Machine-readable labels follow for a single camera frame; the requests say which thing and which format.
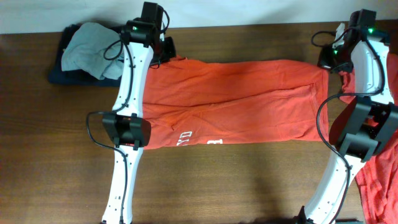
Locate red FRAM t-shirt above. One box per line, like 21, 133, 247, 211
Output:
143, 58, 328, 149

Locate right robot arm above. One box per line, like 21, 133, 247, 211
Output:
293, 9, 397, 223

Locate folded dark navy garment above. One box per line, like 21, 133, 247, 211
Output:
48, 24, 121, 87

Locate red soccer t-shirt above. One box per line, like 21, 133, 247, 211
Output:
339, 54, 397, 224

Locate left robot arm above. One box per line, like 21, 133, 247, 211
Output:
101, 2, 175, 224

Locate light grey crumpled garment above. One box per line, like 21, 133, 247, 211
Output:
61, 22, 124, 80

